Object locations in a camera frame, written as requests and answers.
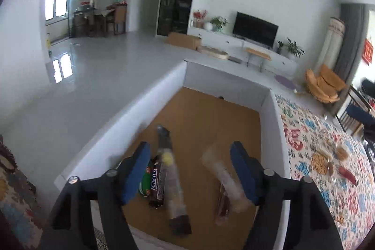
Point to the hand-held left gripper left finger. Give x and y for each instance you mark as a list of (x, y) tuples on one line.
[(137, 171)]

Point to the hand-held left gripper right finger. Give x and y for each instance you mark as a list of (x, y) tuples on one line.
[(243, 171)]

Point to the green candy tube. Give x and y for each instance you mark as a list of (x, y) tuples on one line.
[(145, 184)]

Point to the clear snack stick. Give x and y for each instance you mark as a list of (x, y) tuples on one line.
[(225, 176)]

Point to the brown chocolate bar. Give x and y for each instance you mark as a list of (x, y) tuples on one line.
[(157, 185)]

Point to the long clear chocolate stick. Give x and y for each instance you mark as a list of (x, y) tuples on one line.
[(172, 179)]

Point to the clear dark wafer bar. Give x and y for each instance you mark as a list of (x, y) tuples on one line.
[(224, 206)]

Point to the white cardboard box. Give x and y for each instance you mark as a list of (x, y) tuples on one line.
[(234, 80)]

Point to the small clear wrapped biscuit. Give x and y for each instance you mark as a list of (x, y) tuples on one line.
[(324, 153), (331, 170)]

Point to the purple floor mat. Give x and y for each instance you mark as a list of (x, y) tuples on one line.
[(284, 80)]

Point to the clear pack of cookies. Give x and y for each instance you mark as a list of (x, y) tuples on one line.
[(342, 153)]

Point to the red snack packet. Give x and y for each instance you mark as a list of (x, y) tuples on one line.
[(347, 175)]

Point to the wooden stool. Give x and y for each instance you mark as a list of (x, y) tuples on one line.
[(257, 52)]

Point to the orange lounge chair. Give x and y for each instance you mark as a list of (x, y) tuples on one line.
[(325, 83)]

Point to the round beige floor cushion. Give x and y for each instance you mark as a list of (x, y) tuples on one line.
[(214, 52)]

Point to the small plant in dark pot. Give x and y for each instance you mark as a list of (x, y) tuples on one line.
[(280, 48)]

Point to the leafy plant in white pot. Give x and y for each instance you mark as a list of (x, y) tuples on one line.
[(294, 48)]

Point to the white television cabinet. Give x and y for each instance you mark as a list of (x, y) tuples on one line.
[(216, 39)]

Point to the brown cardboard box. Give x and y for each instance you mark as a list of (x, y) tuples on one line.
[(184, 40)]

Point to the black television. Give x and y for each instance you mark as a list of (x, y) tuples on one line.
[(256, 29)]

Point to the white round vase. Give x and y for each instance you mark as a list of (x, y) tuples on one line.
[(208, 26)]

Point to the green potted plant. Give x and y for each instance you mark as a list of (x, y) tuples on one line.
[(219, 23)]

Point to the wooden dining chair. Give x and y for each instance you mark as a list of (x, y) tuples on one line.
[(119, 18)]

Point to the white standing air conditioner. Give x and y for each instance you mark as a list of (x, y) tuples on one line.
[(332, 42)]

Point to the red flower bouquet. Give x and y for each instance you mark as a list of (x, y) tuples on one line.
[(199, 15)]

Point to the grey curtain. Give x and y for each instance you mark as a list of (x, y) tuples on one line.
[(351, 39)]

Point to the glass balcony door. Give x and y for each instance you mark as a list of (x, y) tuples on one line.
[(58, 4)]

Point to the red wall hanging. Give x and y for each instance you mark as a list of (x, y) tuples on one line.
[(369, 50)]

